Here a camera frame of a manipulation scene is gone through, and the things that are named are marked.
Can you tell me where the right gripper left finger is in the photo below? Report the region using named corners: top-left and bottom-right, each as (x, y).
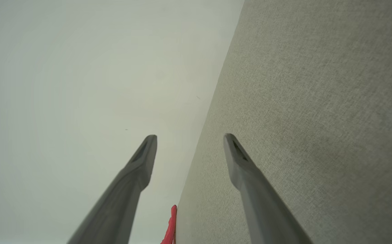
top-left (67, 135), bottom-right (158, 244)

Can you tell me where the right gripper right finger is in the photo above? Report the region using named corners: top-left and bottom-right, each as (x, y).
top-left (223, 133), bottom-right (313, 244)

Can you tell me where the red basketball jersey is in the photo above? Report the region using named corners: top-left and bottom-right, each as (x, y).
top-left (160, 205), bottom-right (177, 244)

